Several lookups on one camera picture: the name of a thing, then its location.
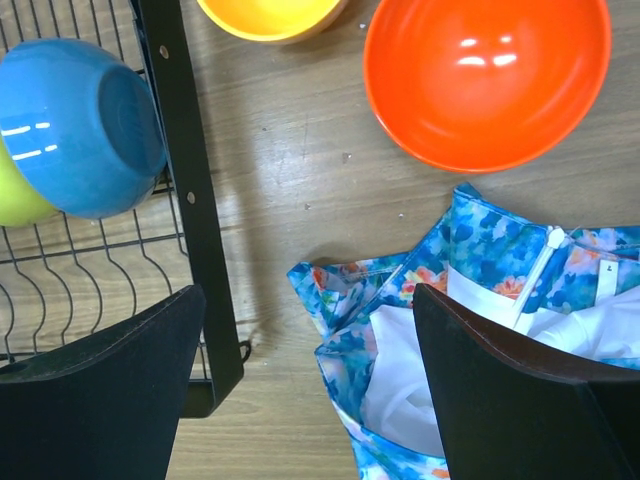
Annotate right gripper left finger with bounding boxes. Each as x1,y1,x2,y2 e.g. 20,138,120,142
1,286,206,479

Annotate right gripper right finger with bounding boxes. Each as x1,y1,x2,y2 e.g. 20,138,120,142
413,284,639,479

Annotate black wire dish rack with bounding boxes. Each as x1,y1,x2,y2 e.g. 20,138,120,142
1,1,251,418

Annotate lime green plain bowl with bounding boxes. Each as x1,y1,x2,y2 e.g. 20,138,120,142
0,140,59,227

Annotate blue ceramic bowl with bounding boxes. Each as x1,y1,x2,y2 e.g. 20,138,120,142
1,38,167,219

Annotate blue floral cloth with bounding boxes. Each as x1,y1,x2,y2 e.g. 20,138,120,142
288,184,639,479

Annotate red orange bowl stack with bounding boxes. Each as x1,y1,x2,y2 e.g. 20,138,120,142
363,1,612,173

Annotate yellow orange bowl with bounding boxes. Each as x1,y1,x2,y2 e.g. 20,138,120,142
198,0,348,44

